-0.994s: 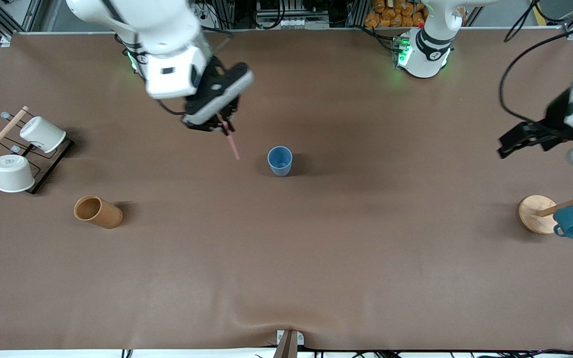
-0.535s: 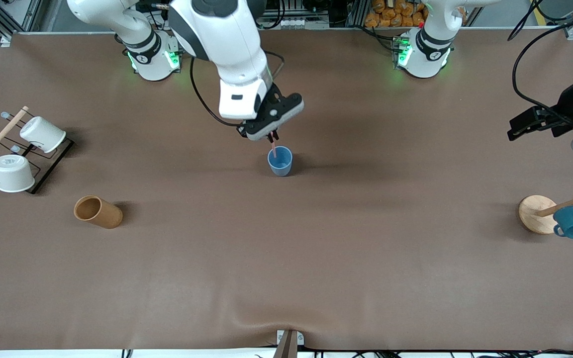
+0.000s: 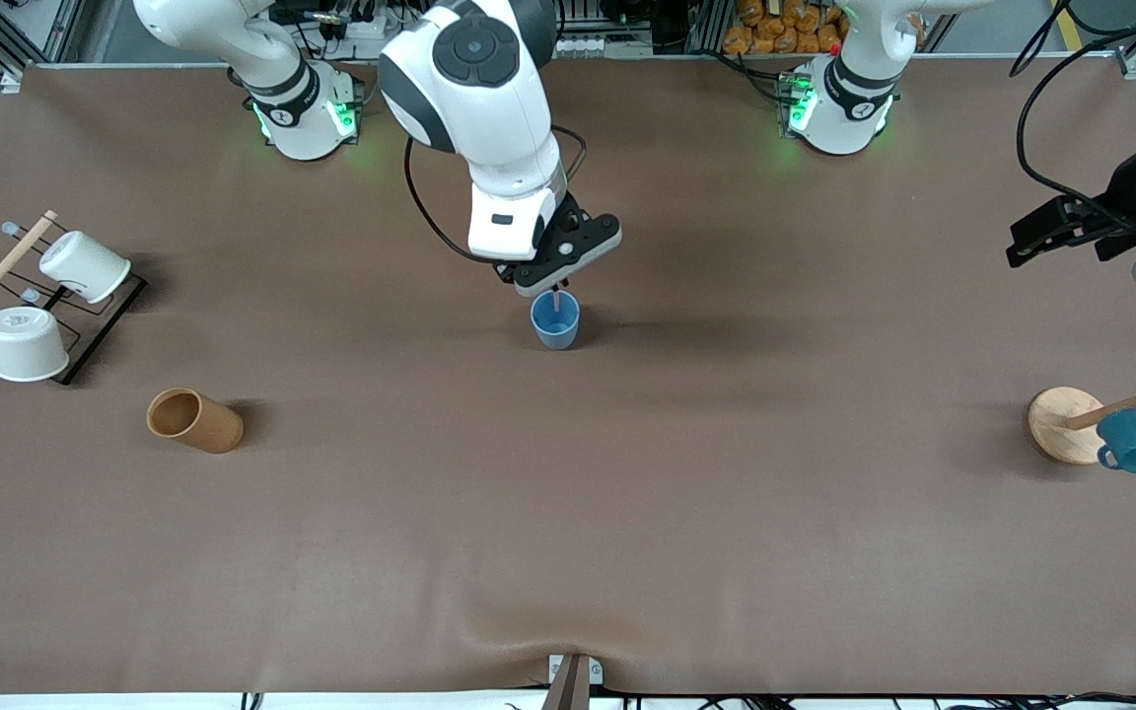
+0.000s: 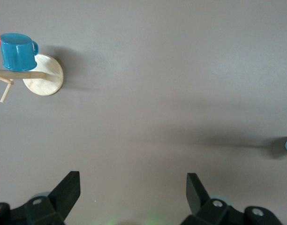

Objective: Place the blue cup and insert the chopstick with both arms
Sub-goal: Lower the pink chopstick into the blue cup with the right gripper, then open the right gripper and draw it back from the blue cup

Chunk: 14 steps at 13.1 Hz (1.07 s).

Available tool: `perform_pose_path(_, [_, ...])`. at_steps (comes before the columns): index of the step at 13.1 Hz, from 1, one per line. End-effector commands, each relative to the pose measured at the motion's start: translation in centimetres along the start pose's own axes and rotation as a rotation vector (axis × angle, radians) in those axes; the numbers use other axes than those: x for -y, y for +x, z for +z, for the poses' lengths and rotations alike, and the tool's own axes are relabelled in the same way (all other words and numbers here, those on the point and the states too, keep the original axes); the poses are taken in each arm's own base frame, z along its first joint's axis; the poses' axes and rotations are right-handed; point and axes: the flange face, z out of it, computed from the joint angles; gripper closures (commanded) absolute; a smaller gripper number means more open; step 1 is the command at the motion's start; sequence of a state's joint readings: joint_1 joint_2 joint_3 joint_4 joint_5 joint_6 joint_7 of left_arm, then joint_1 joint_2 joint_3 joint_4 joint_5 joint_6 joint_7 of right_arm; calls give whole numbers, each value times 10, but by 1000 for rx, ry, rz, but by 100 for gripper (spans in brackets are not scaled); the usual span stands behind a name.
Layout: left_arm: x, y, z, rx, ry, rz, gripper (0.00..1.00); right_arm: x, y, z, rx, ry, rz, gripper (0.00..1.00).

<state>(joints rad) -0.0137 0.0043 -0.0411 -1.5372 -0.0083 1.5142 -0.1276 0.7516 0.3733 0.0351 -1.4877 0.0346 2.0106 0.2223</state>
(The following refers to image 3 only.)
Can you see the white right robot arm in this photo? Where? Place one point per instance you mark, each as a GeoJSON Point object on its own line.
{"type": "Point", "coordinates": [479, 99]}

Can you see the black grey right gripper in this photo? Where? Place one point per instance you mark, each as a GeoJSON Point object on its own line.
{"type": "Point", "coordinates": [506, 271]}

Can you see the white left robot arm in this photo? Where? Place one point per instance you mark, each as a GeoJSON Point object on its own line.
{"type": "Point", "coordinates": [854, 99]}

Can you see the white power strip with plugs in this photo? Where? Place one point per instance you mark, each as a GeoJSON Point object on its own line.
{"type": "Point", "coordinates": [361, 35]}

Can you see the wooden mug tree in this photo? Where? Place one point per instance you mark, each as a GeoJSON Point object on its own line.
{"type": "Point", "coordinates": [1056, 419]}

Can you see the blue plastic cup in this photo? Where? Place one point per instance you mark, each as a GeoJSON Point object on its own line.
{"type": "Point", "coordinates": [555, 333]}

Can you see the metal table edge clamp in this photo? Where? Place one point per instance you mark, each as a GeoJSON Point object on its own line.
{"type": "Point", "coordinates": [568, 685]}

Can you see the white paper cup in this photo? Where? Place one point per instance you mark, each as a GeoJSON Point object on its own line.
{"type": "Point", "coordinates": [26, 345]}
{"type": "Point", "coordinates": [85, 264]}

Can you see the brown wooden cylinder cup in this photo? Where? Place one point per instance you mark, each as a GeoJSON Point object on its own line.
{"type": "Point", "coordinates": [208, 426]}

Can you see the bag of orange snacks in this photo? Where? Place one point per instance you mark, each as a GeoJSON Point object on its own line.
{"type": "Point", "coordinates": [775, 30]}

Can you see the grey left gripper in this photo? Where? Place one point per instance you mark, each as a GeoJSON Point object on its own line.
{"type": "Point", "coordinates": [1127, 190]}

